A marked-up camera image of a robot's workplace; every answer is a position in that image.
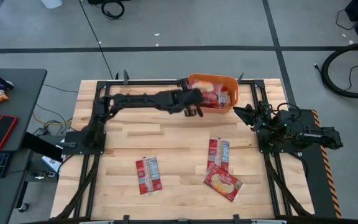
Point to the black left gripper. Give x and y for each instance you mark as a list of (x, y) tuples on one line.
[(188, 98)]

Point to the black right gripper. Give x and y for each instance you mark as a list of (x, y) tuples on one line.
[(258, 117)]

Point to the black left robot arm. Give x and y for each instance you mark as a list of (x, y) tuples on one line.
[(141, 100)]

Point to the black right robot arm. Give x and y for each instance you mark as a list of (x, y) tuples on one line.
[(319, 136)]

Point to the orange plastic basket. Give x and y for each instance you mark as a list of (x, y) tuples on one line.
[(234, 88)]

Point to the black panel yellow hazard stripe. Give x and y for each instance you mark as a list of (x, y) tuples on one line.
[(314, 174)]

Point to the white booklet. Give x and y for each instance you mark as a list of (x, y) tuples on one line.
[(52, 162)]

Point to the black power adapter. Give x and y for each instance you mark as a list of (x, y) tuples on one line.
[(40, 131)]

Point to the black box beside desk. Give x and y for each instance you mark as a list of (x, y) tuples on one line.
[(42, 146)]

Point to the black office desk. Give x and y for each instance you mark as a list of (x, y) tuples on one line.
[(26, 93)]

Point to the white container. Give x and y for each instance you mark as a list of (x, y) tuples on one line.
[(51, 3)]

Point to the red-cased smartphone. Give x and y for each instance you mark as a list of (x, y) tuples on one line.
[(1, 132)]

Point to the black caster wheel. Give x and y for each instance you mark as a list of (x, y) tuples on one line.
[(23, 207)]

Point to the black aluminium table frame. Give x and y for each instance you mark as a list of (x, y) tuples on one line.
[(154, 82)]

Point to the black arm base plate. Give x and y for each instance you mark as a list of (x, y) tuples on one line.
[(266, 146), (73, 149)]

